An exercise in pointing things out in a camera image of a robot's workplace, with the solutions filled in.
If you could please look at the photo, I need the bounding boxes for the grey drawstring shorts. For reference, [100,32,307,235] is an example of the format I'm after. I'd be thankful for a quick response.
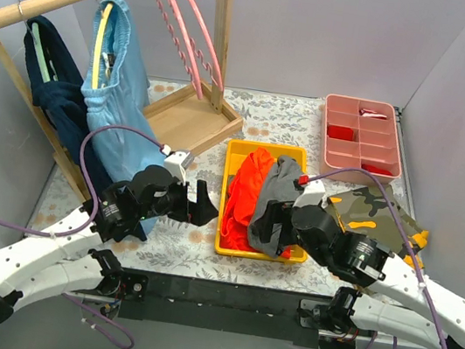
[247,155,302,258]

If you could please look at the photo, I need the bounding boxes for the yellow plastic tray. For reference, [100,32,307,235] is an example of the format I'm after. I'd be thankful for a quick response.
[214,139,308,264]

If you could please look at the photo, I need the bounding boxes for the pink wire hanger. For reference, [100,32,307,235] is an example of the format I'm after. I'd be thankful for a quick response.
[187,0,225,92]
[156,0,203,100]

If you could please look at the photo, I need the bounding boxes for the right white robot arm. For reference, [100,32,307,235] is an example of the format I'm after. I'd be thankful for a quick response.
[253,200,465,349]

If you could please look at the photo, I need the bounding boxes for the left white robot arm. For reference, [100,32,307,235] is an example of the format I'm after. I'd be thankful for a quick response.
[0,165,219,324]

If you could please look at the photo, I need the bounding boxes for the orange shorts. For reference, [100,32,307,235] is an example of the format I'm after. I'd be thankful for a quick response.
[221,148,289,257]

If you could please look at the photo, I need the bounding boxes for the camouflage shorts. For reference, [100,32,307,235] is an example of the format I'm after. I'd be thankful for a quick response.
[325,185,428,269]

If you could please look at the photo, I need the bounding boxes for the light blue shorts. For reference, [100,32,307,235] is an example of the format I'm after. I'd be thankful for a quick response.
[59,0,191,234]

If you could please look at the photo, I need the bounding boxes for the navy blue shorts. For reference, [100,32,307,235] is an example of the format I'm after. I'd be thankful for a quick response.
[24,16,114,196]

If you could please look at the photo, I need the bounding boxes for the pale green hanger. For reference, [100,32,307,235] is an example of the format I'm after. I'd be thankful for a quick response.
[31,22,51,83]

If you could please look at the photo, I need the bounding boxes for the yellow hanger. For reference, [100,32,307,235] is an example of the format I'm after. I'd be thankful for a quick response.
[91,2,113,90]

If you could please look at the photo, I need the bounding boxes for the red cloth lower compartment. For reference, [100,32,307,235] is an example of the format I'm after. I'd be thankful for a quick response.
[361,164,394,178]

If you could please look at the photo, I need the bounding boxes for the red cloth compartment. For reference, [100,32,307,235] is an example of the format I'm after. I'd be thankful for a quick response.
[361,164,394,178]
[326,124,355,141]

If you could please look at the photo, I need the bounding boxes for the wooden clothes rack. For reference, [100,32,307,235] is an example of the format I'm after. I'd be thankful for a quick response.
[0,0,244,199]

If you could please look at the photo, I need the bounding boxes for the red cloth middle compartment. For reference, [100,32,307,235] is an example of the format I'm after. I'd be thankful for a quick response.
[326,124,355,141]

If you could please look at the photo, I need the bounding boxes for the pink compartment organizer box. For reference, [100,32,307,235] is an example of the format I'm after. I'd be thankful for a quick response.
[319,94,402,185]

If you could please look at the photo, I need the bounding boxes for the floral table mat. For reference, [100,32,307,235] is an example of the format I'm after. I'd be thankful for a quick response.
[23,56,441,313]

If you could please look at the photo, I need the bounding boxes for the red white cloth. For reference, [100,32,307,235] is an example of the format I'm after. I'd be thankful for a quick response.
[359,108,387,120]

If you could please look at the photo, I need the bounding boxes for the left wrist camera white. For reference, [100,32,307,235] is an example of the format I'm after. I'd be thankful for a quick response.
[163,150,194,184]

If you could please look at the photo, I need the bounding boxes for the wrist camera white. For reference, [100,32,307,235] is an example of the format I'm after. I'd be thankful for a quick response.
[163,150,194,184]
[293,174,326,207]

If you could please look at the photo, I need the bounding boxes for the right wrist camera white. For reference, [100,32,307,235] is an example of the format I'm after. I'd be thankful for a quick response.
[293,174,326,207]

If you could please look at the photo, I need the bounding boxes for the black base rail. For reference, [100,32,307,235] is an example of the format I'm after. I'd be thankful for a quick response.
[59,256,380,349]

